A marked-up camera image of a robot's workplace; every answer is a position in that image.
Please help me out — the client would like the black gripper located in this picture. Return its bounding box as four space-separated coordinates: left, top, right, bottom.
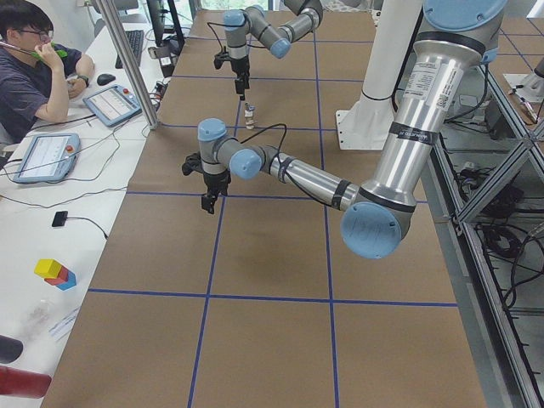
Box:
230 55 250 100
201 170 231 215

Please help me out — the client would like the chrome elbow pipe fitting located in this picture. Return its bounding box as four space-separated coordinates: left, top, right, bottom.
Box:
244 103 255 120

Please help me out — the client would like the brass PPR valve with handle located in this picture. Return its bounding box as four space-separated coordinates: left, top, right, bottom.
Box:
245 118 255 130

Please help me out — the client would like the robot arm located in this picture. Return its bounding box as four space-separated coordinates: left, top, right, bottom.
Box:
214 0 323 100
182 1 505 258

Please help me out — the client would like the black computer keyboard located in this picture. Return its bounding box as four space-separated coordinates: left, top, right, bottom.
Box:
125 30 145 67

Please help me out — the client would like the far blue teach pendant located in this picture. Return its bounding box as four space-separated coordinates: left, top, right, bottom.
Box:
83 85 141 128

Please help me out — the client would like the blue teach pendant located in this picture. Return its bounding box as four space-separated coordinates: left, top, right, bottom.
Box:
13 133 81 184
83 85 141 128

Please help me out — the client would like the black computer mouse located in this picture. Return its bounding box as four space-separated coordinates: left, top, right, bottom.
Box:
96 73 116 86

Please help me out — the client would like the small black box device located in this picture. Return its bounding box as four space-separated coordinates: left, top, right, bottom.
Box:
51 211 68 228

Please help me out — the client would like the blue toy block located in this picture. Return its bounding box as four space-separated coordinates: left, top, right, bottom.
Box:
55 270 77 291

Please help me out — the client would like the near blue teach pendant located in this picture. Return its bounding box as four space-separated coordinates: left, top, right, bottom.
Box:
13 133 81 184

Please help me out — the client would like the red toy block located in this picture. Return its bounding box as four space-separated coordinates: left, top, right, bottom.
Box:
44 267 70 286

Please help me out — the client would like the yellow toy block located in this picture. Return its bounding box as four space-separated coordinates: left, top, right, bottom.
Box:
34 258 62 279

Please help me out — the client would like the seated person dark shirt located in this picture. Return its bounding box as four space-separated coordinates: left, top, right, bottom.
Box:
1 1 94 145

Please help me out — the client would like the black cylinder bottle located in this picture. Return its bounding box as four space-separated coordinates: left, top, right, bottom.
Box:
0 335 24 364

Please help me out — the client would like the red cylinder bottle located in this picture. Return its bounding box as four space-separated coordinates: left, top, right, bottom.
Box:
1 365 52 399

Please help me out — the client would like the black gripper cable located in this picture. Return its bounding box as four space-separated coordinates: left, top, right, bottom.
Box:
237 123 288 162
207 20 229 56

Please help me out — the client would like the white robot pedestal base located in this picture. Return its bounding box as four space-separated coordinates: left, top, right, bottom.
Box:
336 0 422 150

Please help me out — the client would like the aluminium frame post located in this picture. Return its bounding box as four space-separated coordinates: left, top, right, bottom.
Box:
96 0 158 130

